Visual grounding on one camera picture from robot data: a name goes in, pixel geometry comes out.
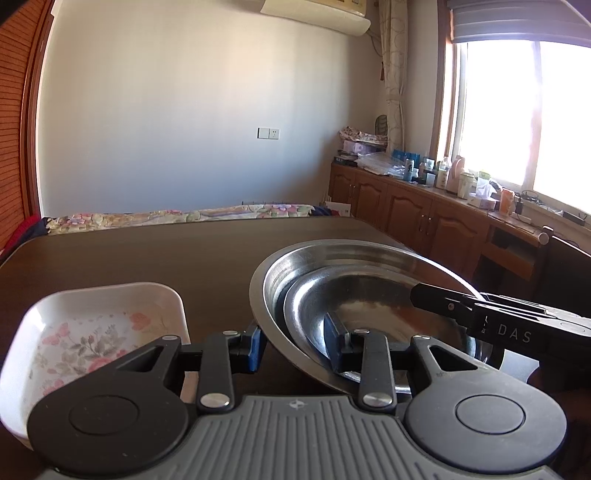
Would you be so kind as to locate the patterned beige curtain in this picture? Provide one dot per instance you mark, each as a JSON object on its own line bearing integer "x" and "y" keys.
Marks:
{"x": 395, "y": 69}

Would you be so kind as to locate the white paper bag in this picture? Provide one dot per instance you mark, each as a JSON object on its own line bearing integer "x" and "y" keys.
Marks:
{"x": 339, "y": 209}

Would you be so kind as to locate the wooden cabinet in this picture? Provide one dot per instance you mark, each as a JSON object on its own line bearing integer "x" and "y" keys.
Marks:
{"x": 406, "y": 217}

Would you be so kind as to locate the large stainless steel bowl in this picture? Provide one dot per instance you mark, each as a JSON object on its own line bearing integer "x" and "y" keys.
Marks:
{"x": 369, "y": 256}

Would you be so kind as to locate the white air conditioner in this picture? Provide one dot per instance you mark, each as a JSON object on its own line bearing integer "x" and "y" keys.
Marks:
{"x": 314, "y": 16}

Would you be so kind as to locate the white floral rectangular plate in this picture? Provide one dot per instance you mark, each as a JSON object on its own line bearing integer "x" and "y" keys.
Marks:
{"x": 92, "y": 323}

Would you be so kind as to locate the clear plastic bag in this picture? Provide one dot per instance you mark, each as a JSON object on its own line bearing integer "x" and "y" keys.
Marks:
{"x": 381, "y": 164}

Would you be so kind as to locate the white wall switch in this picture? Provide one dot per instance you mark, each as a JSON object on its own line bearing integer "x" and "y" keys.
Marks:
{"x": 268, "y": 134}

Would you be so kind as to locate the floral blanket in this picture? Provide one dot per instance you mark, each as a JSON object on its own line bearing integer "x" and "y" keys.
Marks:
{"x": 161, "y": 217}

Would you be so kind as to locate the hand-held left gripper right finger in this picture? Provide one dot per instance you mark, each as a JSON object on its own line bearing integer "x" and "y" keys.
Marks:
{"x": 333, "y": 342}

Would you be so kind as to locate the white bottle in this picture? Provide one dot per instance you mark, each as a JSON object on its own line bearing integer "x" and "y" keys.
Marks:
{"x": 442, "y": 175}

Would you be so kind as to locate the dark wooden chair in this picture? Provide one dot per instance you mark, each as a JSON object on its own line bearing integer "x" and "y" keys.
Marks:
{"x": 568, "y": 267}

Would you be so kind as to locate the wooden slatted wardrobe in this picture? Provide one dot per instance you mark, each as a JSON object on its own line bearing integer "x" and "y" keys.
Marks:
{"x": 18, "y": 115}

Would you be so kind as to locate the red cloth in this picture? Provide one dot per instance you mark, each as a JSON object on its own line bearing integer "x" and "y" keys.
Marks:
{"x": 21, "y": 233}

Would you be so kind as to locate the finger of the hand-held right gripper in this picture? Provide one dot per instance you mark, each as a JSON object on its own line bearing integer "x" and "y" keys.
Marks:
{"x": 443, "y": 294}
{"x": 443, "y": 308}

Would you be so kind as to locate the medium stainless steel bowl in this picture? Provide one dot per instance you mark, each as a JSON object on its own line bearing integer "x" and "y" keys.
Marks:
{"x": 369, "y": 300}

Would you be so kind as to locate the grey roller blind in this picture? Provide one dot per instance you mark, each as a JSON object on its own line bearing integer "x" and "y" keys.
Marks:
{"x": 508, "y": 23}

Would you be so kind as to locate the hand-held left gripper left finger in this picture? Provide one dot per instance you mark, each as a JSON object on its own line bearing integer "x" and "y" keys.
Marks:
{"x": 254, "y": 349}

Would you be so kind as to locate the blue boxes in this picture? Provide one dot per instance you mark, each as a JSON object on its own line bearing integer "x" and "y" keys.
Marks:
{"x": 404, "y": 158}

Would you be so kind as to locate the woven hand fan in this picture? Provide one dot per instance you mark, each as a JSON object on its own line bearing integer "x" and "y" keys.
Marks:
{"x": 381, "y": 124}

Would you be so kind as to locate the navy cloth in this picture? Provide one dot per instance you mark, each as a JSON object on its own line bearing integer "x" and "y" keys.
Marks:
{"x": 42, "y": 226}

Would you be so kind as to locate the window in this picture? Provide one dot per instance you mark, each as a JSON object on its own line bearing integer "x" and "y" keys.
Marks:
{"x": 517, "y": 115}

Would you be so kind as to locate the white jar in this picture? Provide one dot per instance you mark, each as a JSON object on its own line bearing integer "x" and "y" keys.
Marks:
{"x": 466, "y": 187}

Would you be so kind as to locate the tissue box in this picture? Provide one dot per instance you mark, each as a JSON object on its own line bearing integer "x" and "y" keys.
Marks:
{"x": 482, "y": 202}

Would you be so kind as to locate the pink bottle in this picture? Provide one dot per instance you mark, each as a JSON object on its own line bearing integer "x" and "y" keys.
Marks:
{"x": 455, "y": 177}

